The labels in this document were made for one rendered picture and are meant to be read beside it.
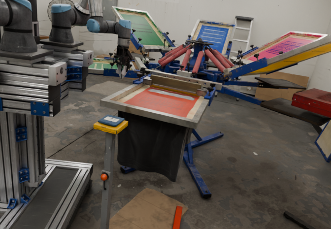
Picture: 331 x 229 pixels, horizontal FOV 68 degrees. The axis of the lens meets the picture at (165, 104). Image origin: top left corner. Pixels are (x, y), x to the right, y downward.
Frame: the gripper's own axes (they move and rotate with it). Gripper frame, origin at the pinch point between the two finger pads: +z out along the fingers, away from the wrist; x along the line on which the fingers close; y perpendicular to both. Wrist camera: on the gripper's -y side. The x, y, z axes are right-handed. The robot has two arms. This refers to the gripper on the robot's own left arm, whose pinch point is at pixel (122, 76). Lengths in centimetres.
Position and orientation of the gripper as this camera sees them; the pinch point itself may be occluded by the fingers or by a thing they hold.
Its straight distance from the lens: 165.3
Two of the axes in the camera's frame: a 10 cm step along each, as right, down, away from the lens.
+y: -2.9, 2.6, -9.2
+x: 9.5, 2.2, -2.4
